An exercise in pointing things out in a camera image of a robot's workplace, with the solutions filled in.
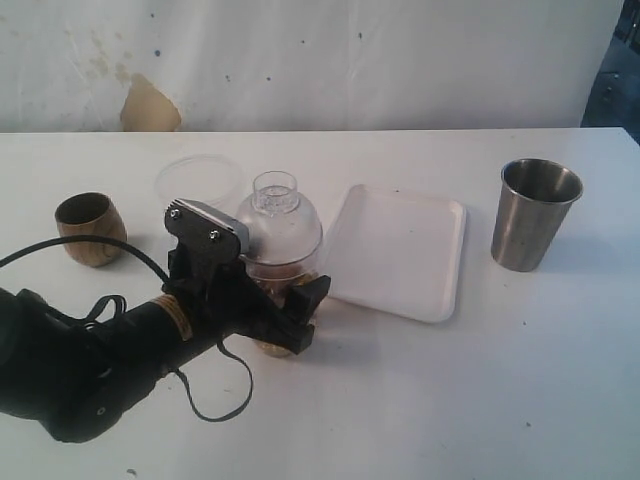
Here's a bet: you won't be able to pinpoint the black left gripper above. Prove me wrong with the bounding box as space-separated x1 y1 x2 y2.
163 245 331 355

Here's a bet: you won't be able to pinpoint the brown chunks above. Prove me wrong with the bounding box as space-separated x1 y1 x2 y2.
247 263 318 358

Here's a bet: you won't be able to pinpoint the clear plastic shaker tumbler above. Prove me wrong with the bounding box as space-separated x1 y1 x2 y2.
239 249 326 359

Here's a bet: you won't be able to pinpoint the clear shaker lid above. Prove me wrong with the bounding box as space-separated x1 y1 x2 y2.
236 171 323 265

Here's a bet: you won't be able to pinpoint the brown wooden cup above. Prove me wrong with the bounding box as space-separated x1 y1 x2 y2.
54 192 127 268

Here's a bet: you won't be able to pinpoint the stainless steel cup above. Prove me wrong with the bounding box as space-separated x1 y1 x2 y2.
491 158 583 272

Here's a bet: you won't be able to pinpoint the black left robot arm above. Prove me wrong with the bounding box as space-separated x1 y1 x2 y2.
1 246 330 443

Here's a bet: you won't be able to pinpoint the white rectangular tray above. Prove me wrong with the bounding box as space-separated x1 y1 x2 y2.
321 184 467 324

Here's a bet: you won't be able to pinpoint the translucent plastic container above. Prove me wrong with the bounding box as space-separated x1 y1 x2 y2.
154 154 245 216

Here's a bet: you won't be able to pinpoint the white backdrop cloth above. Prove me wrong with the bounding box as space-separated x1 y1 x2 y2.
1 1 622 132

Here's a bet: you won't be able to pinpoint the black cable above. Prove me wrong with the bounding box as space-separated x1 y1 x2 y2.
0 236 255 422

